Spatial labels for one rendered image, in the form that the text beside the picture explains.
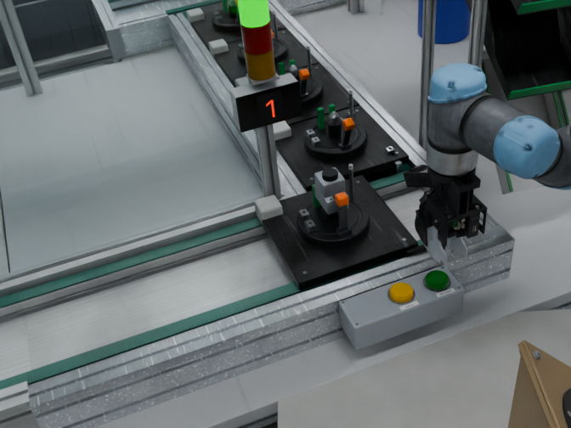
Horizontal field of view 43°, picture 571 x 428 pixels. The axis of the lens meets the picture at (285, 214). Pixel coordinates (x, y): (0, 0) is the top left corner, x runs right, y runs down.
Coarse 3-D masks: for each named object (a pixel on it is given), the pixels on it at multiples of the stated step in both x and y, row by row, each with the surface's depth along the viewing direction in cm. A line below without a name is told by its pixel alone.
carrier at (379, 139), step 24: (312, 120) 170; (336, 120) 157; (360, 120) 168; (288, 144) 163; (312, 144) 158; (336, 144) 157; (360, 144) 157; (384, 144) 159; (312, 168) 155; (336, 168) 154; (360, 168) 153; (384, 168) 155
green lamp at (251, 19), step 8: (240, 0) 118; (248, 0) 117; (256, 0) 118; (264, 0) 119; (240, 8) 119; (248, 8) 118; (256, 8) 118; (264, 8) 119; (240, 16) 121; (248, 16) 119; (256, 16) 119; (264, 16) 120; (248, 24) 120; (256, 24) 120; (264, 24) 121
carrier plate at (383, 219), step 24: (360, 192) 147; (288, 216) 143; (384, 216) 140; (288, 240) 137; (360, 240) 135; (384, 240) 135; (408, 240) 134; (288, 264) 132; (312, 264) 132; (336, 264) 131; (360, 264) 131
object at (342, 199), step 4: (336, 196) 129; (340, 196) 129; (344, 196) 129; (336, 200) 130; (340, 200) 129; (344, 200) 129; (340, 204) 129; (344, 204) 130; (340, 208) 130; (344, 208) 131; (340, 212) 131; (344, 212) 131; (340, 216) 131; (344, 216) 132; (340, 220) 132; (344, 220) 132; (340, 224) 133; (344, 224) 133; (340, 228) 133; (344, 228) 133
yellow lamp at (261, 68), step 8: (272, 48) 125; (248, 56) 125; (256, 56) 124; (264, 56) 124; (272, 56) 125; (248, 64) 126; (256, 64) 125; (264, 64) 125; (272, 64) 126; (248, 72) 127; (256, 72) 126; (264, 72) 126; (272, 72) 127; (256, 80) 127
